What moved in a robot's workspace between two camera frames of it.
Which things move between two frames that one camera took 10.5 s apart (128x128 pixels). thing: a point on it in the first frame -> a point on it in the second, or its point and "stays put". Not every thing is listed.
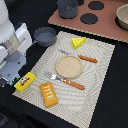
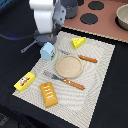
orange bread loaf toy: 48,94 stays put
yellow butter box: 25,82 stays put
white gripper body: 16,60 -> 44,17
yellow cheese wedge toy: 77,42 stays put
